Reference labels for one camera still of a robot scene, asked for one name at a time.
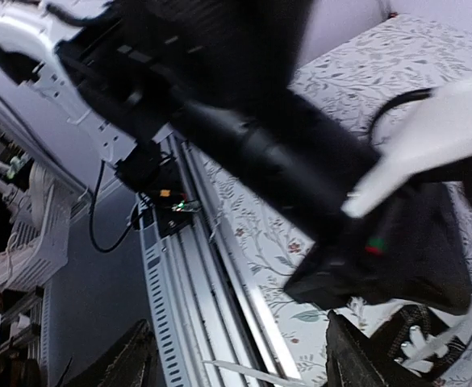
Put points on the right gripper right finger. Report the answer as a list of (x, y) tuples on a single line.
[(351, 361)]

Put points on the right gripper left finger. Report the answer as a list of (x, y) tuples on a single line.
[(130, 361)]

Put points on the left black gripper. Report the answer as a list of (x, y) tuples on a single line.
[(409, 249)]

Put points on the black canvas sneaker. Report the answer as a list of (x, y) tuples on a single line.
[(424, 340)]

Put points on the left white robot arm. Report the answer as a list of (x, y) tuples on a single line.
[(218, 73)]

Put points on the floral patterned table mat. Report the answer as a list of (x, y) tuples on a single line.
[(349, 83)]

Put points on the white perforated plastic basket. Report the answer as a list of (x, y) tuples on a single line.
[(51, 253)]

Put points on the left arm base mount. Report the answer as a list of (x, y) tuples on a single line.
[(167, 193)]

